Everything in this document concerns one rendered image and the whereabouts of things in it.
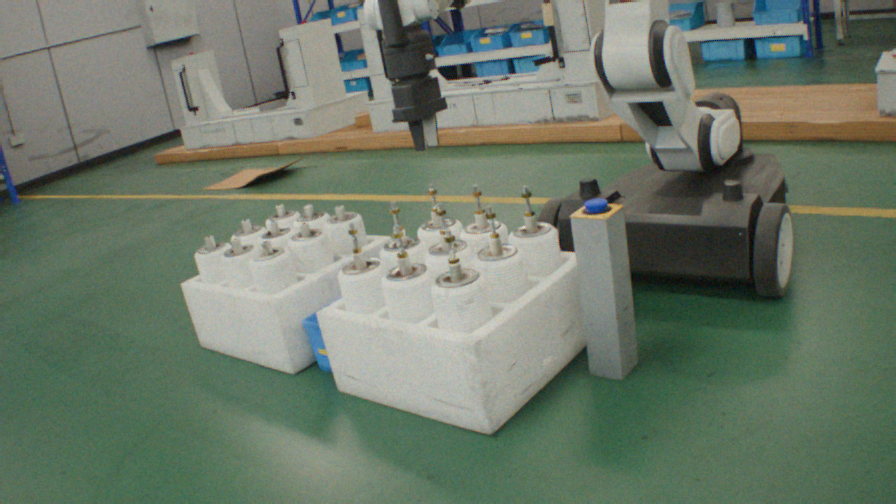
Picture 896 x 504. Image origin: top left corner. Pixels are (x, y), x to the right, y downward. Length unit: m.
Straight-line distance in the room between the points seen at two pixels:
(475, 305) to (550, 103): 2.33
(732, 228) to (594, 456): 0.60
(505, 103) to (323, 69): 1.51
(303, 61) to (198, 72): 1.38
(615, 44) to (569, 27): 1.89
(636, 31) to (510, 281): 0.58
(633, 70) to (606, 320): 0.52
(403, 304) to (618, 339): 0.38
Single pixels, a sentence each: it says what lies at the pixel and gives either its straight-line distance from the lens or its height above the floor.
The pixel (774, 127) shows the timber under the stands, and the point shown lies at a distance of 2.99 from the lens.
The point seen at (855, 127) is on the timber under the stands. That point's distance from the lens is 2.94.
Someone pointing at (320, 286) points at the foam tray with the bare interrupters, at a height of 0.16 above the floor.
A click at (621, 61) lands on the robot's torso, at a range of 1.49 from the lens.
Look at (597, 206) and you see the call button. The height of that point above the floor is 0.33.
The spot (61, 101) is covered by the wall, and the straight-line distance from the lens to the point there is 7.57.
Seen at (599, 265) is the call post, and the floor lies 0.23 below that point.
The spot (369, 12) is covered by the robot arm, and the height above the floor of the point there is 0.71.
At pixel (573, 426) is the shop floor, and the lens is 1.21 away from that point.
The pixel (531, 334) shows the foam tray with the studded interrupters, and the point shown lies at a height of 0.12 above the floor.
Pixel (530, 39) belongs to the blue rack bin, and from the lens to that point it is 6.53.
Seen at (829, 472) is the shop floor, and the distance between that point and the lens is 1.10.
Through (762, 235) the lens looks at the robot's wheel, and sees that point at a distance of 1.49.
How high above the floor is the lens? 0.68
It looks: 19 degrees down
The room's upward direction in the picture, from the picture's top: 11 degrees counter-clockwise
